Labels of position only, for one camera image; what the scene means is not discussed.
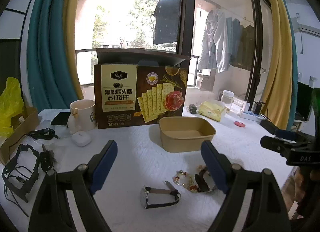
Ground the dark leather strap watch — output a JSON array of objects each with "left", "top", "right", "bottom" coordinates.
[{"left": 194, "top": 166, "right": 217, "bottom": 193}]

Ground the colourful bead bracelet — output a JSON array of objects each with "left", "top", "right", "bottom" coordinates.
[{"left": 172, "top": 164, "right": 208, "bottom": 193}]

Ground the yellow right curtain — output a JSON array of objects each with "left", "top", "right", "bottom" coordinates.
[{"left": 263, "top": 0, "right": 292, "bottom": 130}]

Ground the yellow curtain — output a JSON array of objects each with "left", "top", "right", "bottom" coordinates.
[
  {"left": 62, "top": 0, "right": 84, "bottom": 99},
  {"left": 263, "top": 0, "right": 292, "bottom": 130}
]

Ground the white power strip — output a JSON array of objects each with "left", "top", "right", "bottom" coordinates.
[{"left": 238, "top": 101, "right": 265, "bottom": 122}]

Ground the red round disc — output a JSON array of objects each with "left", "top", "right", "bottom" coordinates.
[{"left": 234, "top": 121, "right": 246, "bottom": 127}]

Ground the black car key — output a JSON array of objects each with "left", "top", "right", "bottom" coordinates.
[{"left": 40, "top": 144, "right": 57, "bottom": 173}]

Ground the clear plastic jar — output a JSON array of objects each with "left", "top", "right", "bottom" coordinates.
[{"left": 220, "top": 90, "right": 234, "bottom": 112}]

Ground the yellow tissue pack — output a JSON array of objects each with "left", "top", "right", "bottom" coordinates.
[{"left": 198, "top": 101, "right": 227, "bottom": 122}]

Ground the brown cardboard box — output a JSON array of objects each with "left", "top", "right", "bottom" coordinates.
[{"left": 1, "top": 106, "right": 40, "bottom": 165}]

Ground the black smartphone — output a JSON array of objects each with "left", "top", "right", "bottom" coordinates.
[{"left": 50, "top": 112, "right": 71, "bottom": 126}]

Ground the white ceramic mug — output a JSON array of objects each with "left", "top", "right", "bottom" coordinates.
[{"left": 67, "top": 99, "right": 97, "bottom": 134}]

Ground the small grey figurine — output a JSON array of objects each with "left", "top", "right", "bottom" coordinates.
[{"left": 188, "top": 103, "right": 197, "bottom": 114}]

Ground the brown paper bowl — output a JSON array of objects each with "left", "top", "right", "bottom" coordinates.
[{"left": 159, "top": 117, "right": 216, "bottom": 153}]

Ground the yellow plastic bag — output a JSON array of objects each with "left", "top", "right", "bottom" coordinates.
[{"left": 0, "top": 77, "right": 24, "bottom": 138}]

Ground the light blue hanging shirt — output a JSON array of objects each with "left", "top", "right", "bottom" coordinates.
[{"left": 197, "top": 9, "right": 229, "bottom": 73}]

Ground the teal left curtain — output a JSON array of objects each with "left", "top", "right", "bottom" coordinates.
[{"left": 27, "top": 0, "right": 79, "bottom": 110}]

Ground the brown cracker box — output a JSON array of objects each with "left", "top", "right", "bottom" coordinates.
[{"left": 94, "top": 48, "right": 190, "bottom": 129}]

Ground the dark hanging shirt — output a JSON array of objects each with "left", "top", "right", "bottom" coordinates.
[{"left": 153, "top": 0, "right": 181, "bottom": 45}]

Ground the yellow left curtain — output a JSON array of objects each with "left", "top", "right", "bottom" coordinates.
[{"left": 62, "top": 0, "right": 84, "bottom": 99}]

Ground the black cable bundle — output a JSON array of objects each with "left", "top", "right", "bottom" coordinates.
[{"left": 26, "top": 127, "right": 60, "bottom": 141}]

